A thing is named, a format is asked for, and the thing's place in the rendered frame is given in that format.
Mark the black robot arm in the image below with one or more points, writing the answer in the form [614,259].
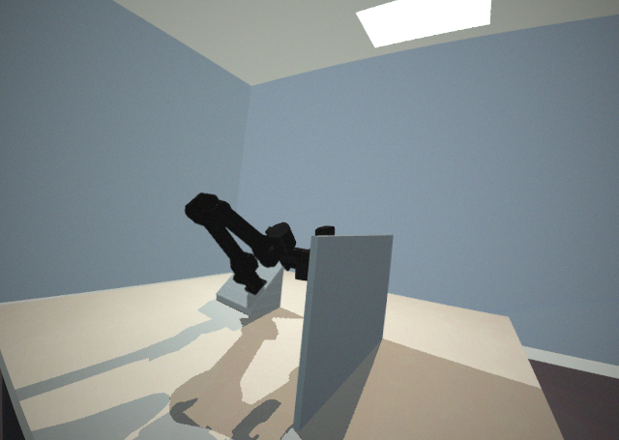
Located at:
[278,245]

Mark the grey flat panel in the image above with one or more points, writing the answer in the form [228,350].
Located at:
[344,316]

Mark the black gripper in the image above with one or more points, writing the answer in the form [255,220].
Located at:
[322,231]

